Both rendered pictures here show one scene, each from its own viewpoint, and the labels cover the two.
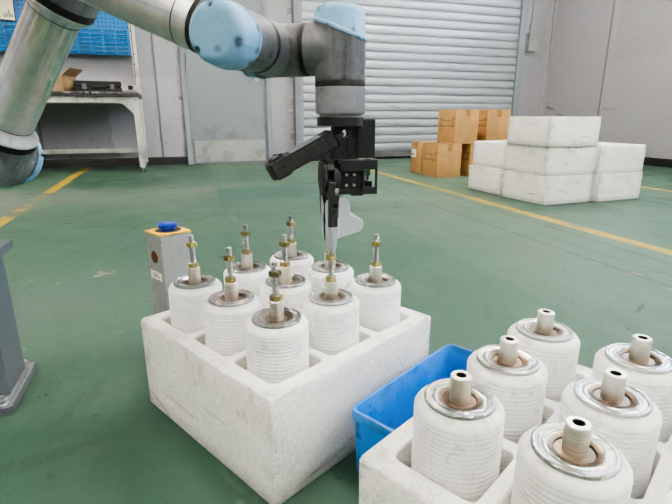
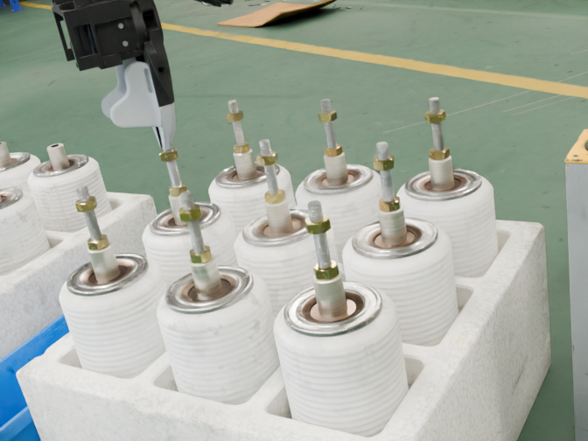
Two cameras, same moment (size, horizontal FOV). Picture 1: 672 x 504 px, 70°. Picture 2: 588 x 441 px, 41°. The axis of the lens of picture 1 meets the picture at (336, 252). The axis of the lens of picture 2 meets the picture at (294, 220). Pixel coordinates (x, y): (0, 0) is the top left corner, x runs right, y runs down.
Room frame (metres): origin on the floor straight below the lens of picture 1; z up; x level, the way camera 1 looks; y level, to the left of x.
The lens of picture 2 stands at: (1.51, 0.00, 0.56)
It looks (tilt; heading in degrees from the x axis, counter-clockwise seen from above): 24 degrees down; 171
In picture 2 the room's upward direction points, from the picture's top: 11 degrees counter-clockwise
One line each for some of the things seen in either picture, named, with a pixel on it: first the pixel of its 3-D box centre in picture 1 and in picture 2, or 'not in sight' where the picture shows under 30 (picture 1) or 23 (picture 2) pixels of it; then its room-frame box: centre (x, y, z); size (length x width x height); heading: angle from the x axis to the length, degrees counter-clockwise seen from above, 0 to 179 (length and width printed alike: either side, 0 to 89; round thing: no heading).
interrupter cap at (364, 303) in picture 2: (291, 255); (332, 308); (1.00, 0.10, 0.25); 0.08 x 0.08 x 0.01
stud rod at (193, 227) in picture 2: not in sight; (195, 235); (0.92, 0.01, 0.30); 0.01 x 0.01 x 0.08
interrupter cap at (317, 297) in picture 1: (331, 297); (185, 220); (0.75, 0.01, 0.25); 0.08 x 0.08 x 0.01
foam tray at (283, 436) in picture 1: (287, 359); (309, 367); (0.83, 0.09, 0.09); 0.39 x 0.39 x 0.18; 46
